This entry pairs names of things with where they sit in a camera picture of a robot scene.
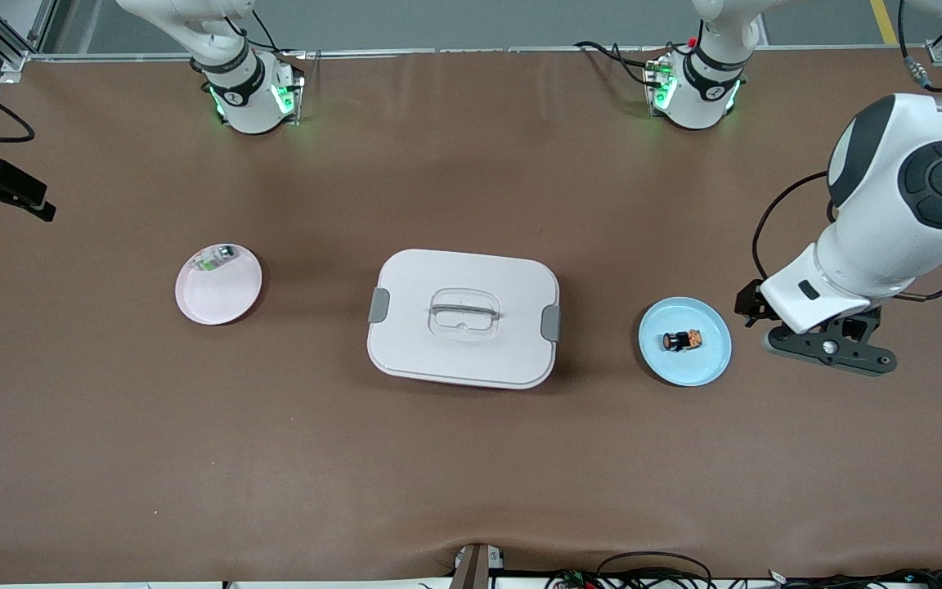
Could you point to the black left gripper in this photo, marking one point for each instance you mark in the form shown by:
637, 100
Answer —
750, 299

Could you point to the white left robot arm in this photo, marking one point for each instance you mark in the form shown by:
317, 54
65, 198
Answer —
888, 221

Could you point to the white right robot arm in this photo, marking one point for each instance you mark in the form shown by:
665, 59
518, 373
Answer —
235, 90

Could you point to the white lidded box grey latches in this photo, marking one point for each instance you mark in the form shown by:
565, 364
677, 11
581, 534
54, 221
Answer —
438, 352

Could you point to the light blue round plate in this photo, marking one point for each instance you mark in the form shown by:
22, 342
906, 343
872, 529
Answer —
696, 368

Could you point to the pink round plate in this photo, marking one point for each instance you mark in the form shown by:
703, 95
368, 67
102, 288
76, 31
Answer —
226, 294

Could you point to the green and white switch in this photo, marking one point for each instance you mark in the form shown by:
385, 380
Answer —
217, 258

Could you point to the camera mount post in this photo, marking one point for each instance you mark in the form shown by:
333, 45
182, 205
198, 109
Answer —
473, 568

